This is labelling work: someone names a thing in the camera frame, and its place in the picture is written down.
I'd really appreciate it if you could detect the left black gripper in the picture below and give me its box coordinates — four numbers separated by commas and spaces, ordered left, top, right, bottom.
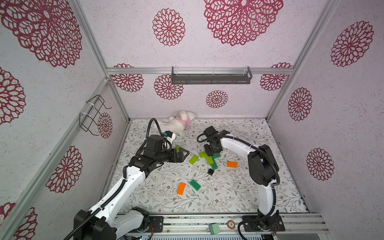
155, 147, 190, 165

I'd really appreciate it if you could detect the dark green lego brick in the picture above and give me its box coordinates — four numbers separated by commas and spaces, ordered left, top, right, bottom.
190, 180, 201, 191
212, 153, 221, 159
211, 163, 218, 170

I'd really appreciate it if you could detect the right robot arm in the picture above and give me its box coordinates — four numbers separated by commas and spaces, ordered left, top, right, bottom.
197, 126, 280, 221

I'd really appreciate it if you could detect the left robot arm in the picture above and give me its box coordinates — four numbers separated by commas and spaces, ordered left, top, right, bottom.
65, 131, 189, 240

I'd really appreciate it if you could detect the orange lego brick right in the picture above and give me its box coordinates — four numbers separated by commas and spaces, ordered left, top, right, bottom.
227, 161, 238, 168

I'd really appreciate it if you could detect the orange lego brick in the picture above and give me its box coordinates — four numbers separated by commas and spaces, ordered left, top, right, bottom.
177, 183, 186, 196
227, 161, 238, 168

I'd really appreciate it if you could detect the black lego block left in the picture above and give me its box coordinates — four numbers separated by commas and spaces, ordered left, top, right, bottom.
208, 169, 215, 176

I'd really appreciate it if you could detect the orange lego brick bottom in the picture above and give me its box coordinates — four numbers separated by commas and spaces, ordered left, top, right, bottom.
177, 183, 186, 196

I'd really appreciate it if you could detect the dark green lego brick bottom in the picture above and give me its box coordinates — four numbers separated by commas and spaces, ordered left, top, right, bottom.
190, 180, 201, 191

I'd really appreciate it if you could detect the white plush toy pink shirt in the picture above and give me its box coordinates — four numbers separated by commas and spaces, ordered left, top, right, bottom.
159, 111, 196, 134

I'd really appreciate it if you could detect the round orange sticker disc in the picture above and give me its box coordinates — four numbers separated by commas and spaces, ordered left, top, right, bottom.
227, 220, 236, 230

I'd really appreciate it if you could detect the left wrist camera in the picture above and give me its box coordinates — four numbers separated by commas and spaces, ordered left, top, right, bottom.
163, 131, 177, 143

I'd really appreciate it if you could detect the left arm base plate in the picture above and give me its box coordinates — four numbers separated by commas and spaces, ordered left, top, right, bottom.
141, 216, 164, 233

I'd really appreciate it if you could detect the dark wall shelf rack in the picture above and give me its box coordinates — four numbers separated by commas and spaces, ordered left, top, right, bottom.
171, 67, 253, 85

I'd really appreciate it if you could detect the green box on rail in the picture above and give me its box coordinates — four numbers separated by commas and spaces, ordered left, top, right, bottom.
209, 223, 221, 235

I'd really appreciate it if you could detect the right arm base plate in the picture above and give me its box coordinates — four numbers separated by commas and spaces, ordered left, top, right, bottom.
242, 216, 286, 232

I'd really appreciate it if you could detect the black wire wall basket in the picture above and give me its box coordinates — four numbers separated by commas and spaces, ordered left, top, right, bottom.
79, 95, 112, 136

